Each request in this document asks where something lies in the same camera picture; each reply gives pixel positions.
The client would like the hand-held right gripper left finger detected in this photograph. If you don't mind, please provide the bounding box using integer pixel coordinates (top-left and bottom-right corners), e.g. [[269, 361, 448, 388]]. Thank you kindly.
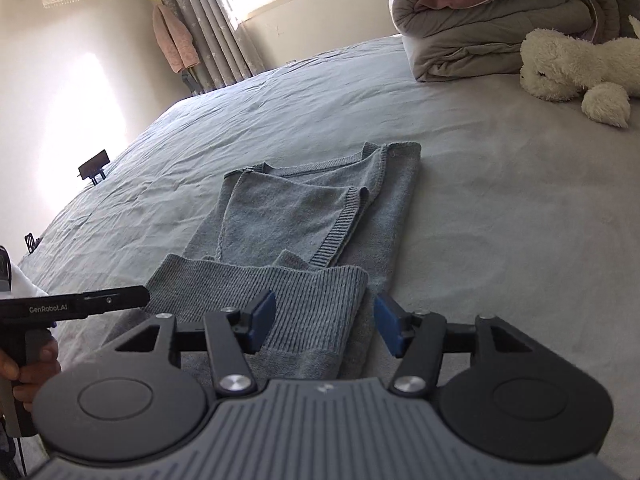
[[112, 289, 277, 397]]

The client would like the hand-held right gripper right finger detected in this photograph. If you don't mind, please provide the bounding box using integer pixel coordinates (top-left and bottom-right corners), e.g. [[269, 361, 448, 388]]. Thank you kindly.
[[374, 292, 533, 397]]

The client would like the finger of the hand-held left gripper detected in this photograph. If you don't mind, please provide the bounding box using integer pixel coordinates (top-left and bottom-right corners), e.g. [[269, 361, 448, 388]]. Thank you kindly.
[[82, 285, 151, 317]]

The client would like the grey knit short-sleeve sweater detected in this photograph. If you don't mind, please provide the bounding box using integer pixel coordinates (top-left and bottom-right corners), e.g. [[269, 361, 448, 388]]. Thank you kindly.
[[97, 141, 422, 388]]

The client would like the person's left hand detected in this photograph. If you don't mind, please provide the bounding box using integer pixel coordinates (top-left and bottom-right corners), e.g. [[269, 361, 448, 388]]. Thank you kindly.
[[0, 332, 63, 402]]

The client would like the dark floor stand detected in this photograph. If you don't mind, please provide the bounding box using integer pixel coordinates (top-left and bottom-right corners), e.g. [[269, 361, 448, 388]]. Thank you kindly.
[[181, 67, 205, 96]]

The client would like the pink hanging jacket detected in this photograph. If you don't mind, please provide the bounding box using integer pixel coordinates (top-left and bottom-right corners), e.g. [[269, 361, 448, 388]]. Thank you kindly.
[[151, 4, 200, 75]]

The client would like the grey star-patterned curtain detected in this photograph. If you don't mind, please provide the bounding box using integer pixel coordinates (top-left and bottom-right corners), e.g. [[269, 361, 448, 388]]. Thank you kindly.
[[142, 0, 273, 93]]

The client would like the folded grey pink quilt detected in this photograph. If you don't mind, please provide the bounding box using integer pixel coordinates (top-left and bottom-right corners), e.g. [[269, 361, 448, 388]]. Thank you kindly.
[[390, 0, 640, 83]]

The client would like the white plush dog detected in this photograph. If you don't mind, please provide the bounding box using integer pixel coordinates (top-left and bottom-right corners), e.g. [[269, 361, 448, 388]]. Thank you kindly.
[[520, 15, 640, 130]]

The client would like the black rectangular bracket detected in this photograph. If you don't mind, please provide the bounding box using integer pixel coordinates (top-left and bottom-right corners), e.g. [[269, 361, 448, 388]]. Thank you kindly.
[[77, 149, 109, 182]]

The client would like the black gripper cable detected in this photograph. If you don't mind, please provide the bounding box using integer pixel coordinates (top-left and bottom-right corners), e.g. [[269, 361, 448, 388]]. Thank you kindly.
[[12, 435, 27, 480]]

